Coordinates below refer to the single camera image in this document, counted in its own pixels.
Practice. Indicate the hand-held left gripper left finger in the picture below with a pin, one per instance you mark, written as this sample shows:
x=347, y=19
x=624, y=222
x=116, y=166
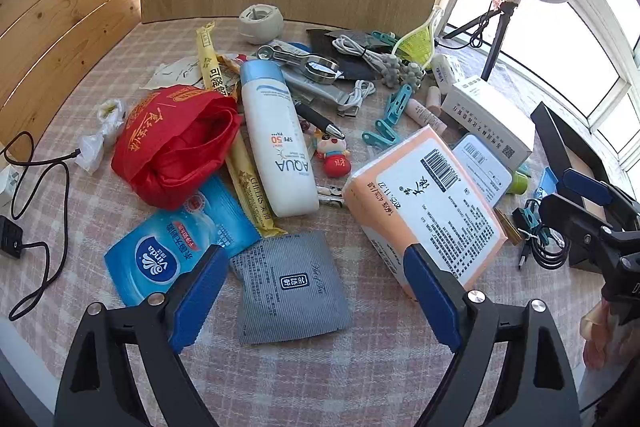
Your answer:
x=200, y=292

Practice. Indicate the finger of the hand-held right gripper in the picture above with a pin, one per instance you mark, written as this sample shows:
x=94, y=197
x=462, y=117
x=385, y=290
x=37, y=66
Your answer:
x=575, y=217
x=585, y=186

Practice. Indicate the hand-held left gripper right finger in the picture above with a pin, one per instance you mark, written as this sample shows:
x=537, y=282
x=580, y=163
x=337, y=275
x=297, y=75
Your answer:
x=430, y=292

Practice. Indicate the teal clothespin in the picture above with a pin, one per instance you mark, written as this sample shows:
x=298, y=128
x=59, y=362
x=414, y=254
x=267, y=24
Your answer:
x=400, y=104
x=532, y=222
x=380, y=137
x=384, y=39

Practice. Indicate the black rectangular tray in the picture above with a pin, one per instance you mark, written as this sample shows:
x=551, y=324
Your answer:
x=565, y=142

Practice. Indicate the orange tissue pack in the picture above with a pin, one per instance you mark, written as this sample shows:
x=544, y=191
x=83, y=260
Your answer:
x=440, y=217

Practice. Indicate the pale blue case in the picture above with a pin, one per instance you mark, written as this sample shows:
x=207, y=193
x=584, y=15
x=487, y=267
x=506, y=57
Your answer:
x=482, y=169

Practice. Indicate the white cardboard box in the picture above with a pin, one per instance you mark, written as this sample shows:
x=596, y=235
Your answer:
x=492, y=119

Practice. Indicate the pink bottle grey cap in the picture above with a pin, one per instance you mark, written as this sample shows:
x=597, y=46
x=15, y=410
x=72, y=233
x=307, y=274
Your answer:
x=425, y=117

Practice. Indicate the small pink bottle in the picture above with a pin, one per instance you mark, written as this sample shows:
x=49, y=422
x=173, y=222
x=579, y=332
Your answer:
x=433, y=99

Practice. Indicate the dotted white tissue pack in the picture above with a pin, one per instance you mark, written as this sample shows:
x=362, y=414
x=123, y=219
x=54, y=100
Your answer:
x=447, y=69

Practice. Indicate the person's right hand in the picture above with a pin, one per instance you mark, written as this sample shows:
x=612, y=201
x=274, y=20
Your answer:
x=600, y=337

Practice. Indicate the blue plastic card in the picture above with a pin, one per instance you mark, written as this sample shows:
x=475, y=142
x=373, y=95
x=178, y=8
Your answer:
x=546, y=183

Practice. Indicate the blue wet wipe packet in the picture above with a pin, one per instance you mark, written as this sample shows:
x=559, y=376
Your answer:
x=170, y=237

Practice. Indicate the small gold packet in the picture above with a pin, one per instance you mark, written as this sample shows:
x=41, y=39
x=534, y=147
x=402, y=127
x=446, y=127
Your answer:
x=511, y=227

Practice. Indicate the green round cap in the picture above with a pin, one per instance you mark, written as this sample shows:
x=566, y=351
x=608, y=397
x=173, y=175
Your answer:
x=520, y=182

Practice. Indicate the grey tea sachet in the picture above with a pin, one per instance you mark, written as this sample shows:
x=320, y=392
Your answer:
x=290, y=287

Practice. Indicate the gold stick packet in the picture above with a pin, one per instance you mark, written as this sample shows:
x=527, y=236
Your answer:
x=250, y=192

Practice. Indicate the red cloth bag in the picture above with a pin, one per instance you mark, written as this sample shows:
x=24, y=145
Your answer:
x=170, y=147

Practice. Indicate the red cartoon figurine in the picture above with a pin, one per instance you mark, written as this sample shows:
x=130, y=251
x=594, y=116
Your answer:
x=336, y=162

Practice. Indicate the black tripod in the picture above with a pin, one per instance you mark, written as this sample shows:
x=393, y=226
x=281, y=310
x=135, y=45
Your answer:
x=500, y=42

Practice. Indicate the white sunscreen bottle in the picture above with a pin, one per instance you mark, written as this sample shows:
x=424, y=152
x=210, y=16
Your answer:
x=280, y=142

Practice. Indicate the crumpled white plastic bag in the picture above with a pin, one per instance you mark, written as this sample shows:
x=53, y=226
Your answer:
x=102, y=132

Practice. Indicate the black pen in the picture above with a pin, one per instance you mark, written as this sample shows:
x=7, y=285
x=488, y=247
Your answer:
x=315, y=117

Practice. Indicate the white paper sachet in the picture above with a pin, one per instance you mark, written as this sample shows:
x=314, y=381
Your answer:
x=172, y=74

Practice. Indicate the white charger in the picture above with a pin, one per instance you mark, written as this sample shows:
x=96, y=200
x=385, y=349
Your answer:
x=7, y=184

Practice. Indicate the orange snack sachet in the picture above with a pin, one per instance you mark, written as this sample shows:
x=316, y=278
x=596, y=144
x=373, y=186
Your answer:
x=232, y=64

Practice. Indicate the silver grey sachet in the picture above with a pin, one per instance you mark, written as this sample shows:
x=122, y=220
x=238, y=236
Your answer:
x=312, y=89

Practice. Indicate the yellow stick sachet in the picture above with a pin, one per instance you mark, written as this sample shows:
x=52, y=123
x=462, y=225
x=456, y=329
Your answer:
x=207, y=57

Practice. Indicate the metal measuring spoons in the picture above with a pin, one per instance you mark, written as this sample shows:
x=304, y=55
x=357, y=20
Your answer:
x=320, y=69

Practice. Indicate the black flat pouch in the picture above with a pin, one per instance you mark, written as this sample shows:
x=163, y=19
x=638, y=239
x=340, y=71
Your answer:
x=325, y=42

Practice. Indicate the white round dispenser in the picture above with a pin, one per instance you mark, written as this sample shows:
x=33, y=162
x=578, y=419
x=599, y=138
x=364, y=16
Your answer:
x=260, y=24

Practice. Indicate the wooden slat panel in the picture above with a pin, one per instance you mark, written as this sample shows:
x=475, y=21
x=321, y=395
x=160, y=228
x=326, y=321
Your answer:
x=65, y=22

